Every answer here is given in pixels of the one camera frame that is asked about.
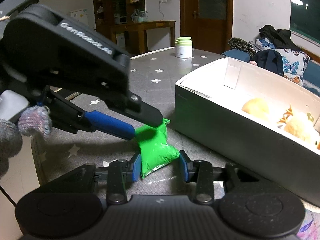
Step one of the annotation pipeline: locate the green plastic packet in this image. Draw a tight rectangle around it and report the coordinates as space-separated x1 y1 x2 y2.
135 119 180 178

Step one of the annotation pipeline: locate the orange rubber duck toy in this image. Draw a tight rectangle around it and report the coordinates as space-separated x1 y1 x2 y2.
242 98 269 120

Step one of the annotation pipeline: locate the grey gloved left hand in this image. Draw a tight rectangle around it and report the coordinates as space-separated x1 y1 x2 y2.
1 106 53 177

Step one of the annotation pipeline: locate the grey star table mat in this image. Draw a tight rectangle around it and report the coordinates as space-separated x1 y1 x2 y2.
31 47 320 240

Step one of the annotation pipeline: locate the white refrigerator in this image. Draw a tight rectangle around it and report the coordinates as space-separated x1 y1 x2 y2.
70 9 89 26

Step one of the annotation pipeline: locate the grey cardboard box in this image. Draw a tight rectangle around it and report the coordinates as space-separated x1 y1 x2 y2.
175 57 319 205

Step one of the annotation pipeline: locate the white jar green lid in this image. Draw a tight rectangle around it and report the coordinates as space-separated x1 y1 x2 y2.
175 36 193 59

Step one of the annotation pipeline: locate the wooden side table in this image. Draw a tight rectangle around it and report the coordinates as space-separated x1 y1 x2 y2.
110 20 176 54

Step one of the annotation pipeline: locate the dark wooden shelf cabinet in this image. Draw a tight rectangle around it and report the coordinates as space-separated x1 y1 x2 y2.
93 0 147 54

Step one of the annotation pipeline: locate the yellow plush toy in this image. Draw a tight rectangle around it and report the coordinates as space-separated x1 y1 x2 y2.
277 105 319 150

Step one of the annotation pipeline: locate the striped dark cloth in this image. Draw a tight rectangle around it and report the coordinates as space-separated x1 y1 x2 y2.
227 37 256 57

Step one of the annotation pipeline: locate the dark wooden door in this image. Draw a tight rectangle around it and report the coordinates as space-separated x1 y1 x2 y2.
180 0 233 54

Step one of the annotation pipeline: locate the dark navy jacket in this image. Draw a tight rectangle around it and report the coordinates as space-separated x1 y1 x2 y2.
252 49 284 77

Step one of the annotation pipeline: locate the blue sofa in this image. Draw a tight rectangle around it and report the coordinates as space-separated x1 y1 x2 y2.
223 49 319 95

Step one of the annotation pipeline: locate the butterfly pattern cushion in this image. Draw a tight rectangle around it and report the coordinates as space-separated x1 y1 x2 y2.
255 38 311 86

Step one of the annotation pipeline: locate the black clothes pile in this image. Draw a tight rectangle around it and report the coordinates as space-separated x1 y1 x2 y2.
259 25 301 51

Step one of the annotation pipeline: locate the dark green window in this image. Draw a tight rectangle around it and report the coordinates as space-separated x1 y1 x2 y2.
290 0 319 43

